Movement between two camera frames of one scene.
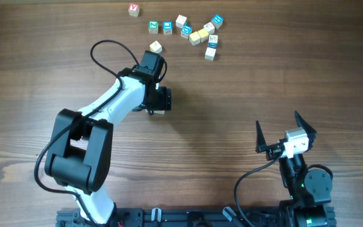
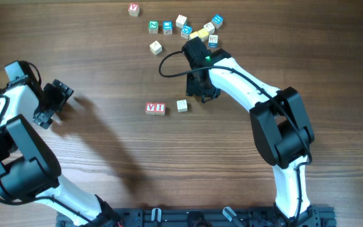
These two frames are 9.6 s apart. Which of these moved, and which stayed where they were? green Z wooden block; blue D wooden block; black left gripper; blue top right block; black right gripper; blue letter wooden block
Moved: black left gripper; black right gripper
Stayed: blue letter wooden block; green Z wooden block; blue D wooden block; blue top right block
